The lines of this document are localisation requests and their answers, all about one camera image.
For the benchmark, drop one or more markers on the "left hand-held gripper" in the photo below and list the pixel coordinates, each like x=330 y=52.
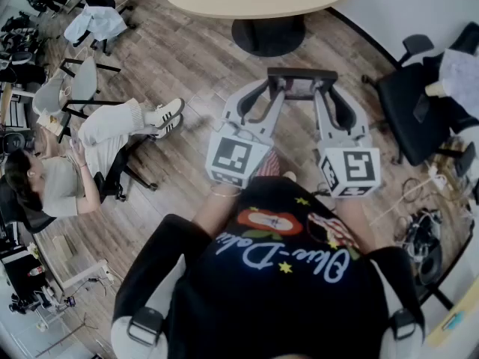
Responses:
x=228 y=159

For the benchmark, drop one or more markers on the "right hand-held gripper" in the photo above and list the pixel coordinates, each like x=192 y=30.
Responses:
x=355 y=167

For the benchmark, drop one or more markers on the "black picture frame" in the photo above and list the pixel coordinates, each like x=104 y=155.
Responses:
x=299 y=72

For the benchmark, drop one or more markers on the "person's right forearm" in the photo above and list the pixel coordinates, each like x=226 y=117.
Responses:
x=365 y=226

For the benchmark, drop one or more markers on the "person's left forearm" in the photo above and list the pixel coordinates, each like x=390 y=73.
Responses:
x=215 y=211

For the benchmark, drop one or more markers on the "black round table base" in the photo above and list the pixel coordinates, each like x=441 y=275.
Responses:
x=267 y=37

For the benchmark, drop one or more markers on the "person's red striped trousers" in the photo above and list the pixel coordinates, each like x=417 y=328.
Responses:
x=270 y=165

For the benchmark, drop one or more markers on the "large black office chair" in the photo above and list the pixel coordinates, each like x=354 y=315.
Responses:
x=408 y=107

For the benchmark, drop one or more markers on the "beige paper cup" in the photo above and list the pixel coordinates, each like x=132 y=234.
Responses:
x=436 y=89

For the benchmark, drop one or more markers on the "white power strip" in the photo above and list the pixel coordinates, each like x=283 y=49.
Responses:
x=438 y=178

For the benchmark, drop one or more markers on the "pale lilac cloth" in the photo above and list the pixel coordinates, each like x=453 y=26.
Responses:
x=462 y=73

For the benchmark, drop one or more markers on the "black swivel office chair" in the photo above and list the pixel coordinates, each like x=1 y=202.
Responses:
x=112 y=178

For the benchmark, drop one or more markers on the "grey shell chair black legs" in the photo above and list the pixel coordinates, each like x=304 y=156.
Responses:
x=84 y=80

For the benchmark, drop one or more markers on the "pale blue cloth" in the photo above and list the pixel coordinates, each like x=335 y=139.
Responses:
x=97 y=22

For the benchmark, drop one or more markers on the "person's black printed t-shirt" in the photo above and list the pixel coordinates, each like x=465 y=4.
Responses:
x=269 y=305

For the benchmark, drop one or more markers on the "yellow notebook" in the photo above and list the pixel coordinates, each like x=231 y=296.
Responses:
x=456 y=316

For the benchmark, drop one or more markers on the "red drink bottle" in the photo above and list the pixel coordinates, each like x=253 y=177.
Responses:
x=36 y=271

